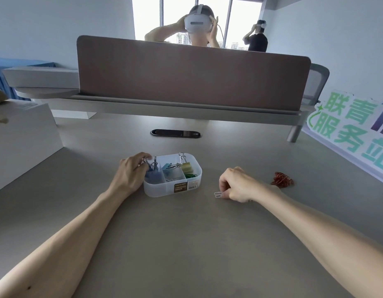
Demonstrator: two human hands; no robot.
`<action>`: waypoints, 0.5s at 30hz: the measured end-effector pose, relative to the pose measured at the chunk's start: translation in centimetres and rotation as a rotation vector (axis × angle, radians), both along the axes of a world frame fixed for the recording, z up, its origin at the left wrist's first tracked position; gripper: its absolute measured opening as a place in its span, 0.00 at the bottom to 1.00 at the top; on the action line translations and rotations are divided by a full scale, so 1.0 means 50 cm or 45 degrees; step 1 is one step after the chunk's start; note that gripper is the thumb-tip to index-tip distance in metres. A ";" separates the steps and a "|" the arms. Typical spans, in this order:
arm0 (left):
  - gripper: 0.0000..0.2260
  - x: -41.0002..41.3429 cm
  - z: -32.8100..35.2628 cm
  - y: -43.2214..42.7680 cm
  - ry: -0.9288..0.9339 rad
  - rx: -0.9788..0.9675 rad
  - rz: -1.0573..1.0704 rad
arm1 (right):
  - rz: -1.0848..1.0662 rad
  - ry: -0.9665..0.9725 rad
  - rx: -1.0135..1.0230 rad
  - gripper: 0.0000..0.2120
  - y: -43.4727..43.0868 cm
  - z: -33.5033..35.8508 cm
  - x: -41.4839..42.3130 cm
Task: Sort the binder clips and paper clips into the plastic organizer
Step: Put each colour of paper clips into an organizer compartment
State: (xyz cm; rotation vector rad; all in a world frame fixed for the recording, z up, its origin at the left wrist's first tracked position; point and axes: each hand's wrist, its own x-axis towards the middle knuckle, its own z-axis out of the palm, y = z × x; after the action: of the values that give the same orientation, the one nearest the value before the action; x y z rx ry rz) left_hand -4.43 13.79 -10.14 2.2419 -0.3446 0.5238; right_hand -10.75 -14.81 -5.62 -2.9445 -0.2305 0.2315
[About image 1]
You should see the grey divider base rail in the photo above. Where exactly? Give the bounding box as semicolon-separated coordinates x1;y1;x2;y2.
16;87;311;144

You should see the pile of colourful binder clips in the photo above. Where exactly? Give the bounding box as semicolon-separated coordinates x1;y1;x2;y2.
144;152;194;184

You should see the person's left hand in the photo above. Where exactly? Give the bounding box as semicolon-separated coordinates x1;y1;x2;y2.
108;151;153;201

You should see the person's right hand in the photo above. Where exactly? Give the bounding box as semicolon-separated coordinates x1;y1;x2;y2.
218;166;281;204

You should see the pile of coloured paper clips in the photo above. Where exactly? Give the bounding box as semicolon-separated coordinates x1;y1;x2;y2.
164;171;295;189

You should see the grey mesh office chair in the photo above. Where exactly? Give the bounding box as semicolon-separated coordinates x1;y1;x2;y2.
301;63;330;106

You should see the large glass window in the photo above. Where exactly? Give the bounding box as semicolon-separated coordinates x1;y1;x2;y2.
131;0;264;50

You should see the black oval cable grommet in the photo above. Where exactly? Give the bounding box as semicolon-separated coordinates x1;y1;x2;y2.
150;129;202;139

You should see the clear plastic organizer tray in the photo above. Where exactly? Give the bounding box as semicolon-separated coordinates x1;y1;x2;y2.
143;153;203;198

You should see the white sign with green lettering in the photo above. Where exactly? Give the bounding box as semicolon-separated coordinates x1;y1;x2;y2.
302;91;383;187

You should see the blue pleated table cloth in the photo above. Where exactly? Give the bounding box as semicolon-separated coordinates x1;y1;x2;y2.
0;57;57;101

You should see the brown desk divider panel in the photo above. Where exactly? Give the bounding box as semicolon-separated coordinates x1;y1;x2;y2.
76;35;312;112

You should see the person's right forearm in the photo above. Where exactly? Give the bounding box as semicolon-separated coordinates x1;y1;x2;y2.
256;185;383;298

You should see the person's left forearm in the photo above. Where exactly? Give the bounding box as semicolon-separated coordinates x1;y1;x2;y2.
0;189;131;298

